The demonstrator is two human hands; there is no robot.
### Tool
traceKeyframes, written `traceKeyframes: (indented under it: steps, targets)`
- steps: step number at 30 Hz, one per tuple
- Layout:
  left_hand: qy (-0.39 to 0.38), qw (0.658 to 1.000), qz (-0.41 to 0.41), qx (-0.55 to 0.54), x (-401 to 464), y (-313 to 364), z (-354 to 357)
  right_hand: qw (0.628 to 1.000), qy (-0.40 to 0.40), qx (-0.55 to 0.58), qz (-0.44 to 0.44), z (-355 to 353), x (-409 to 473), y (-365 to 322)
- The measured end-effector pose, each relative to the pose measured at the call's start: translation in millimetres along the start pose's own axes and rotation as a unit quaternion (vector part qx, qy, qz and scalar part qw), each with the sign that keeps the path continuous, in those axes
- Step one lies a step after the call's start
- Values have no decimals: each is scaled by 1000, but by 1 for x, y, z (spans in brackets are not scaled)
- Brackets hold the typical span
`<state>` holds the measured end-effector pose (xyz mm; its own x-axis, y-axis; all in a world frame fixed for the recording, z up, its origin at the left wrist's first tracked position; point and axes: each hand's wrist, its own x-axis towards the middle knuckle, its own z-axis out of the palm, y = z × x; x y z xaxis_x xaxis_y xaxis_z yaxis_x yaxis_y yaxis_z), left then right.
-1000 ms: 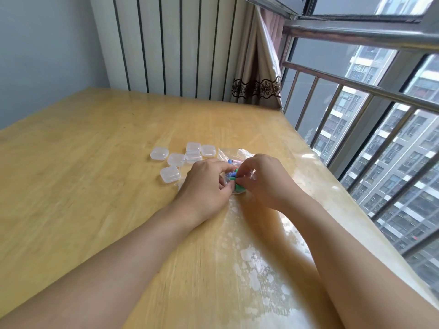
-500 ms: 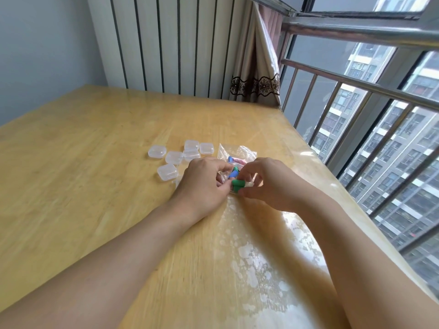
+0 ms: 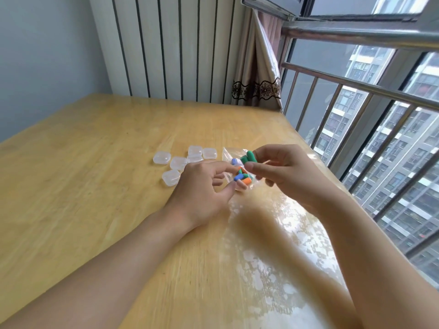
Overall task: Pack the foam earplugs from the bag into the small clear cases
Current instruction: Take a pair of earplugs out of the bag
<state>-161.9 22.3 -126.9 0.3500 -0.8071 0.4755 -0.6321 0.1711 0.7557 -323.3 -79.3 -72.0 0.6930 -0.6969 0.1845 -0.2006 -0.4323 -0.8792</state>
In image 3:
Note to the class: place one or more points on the person's left hand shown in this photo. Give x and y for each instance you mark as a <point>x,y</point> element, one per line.
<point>197,191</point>

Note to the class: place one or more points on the person's right hand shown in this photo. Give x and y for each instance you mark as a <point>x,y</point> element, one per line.
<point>295,174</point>

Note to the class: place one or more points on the person's right thumb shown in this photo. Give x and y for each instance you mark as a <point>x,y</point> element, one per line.
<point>259,170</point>

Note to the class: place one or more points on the person's left thumb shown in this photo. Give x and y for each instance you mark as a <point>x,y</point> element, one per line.
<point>231,191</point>

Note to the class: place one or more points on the green foam earplug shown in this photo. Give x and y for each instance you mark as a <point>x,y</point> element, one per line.
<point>247,157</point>

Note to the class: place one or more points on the clear plastic bag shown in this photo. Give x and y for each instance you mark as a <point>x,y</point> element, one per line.
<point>229,154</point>

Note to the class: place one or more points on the person's left forearm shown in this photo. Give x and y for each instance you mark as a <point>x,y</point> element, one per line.
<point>103,270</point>

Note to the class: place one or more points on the person's right forearm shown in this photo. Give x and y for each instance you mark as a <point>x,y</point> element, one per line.
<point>377,263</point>

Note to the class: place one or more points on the pile of coloured earplugs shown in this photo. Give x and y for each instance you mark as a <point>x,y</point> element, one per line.
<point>242,177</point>

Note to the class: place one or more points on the cluster of clear plastic boxes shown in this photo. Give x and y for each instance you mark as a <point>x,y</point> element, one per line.
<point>178,163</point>

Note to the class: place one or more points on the beige curtain with lace trim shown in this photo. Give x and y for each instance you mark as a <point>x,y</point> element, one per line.
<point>257,65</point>

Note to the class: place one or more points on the stainless steel window railing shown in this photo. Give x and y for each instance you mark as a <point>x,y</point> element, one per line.
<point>360,85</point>

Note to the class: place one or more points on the grey apartment buildings outside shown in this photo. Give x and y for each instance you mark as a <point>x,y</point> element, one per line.
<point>404,150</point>

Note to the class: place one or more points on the dark window frame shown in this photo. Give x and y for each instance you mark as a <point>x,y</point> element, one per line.
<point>274,5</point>

